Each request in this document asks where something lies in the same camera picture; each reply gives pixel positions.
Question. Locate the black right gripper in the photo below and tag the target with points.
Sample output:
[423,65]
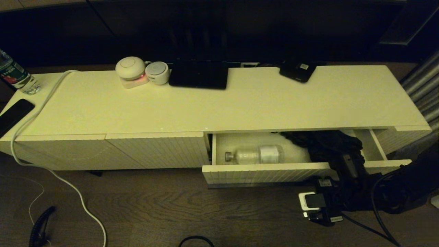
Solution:
[336,200]

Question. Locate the black umbrella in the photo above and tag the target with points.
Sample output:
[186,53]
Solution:
[325,145]

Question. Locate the clear water bottle grey cap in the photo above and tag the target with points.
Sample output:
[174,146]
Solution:
[257,154]

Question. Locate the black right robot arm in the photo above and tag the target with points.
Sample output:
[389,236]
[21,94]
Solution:
[404,185]

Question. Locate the white low cabinet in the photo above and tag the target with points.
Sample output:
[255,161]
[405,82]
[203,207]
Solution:
[137,109]

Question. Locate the small black set-top box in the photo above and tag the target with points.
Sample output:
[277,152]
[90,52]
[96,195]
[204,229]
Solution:
[297,72]

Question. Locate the white power strip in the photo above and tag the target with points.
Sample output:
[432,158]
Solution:
[249,64]

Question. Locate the large black box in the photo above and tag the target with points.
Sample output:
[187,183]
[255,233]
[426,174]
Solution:
[199,77]

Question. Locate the small white round speaker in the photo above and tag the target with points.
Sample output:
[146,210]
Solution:
[157,73]

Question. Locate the white flat charging base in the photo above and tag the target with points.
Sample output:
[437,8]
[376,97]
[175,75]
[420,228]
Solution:
[134,84]

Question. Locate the white dome shaped device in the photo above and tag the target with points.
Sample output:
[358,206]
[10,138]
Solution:
[130,68]

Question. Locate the black smartphone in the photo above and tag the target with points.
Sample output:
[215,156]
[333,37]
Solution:
[13,115]

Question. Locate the water bottle with green label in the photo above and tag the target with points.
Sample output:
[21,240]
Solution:
[13,73]

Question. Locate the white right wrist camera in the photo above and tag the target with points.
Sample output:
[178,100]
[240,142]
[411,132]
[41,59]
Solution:
[303,202]

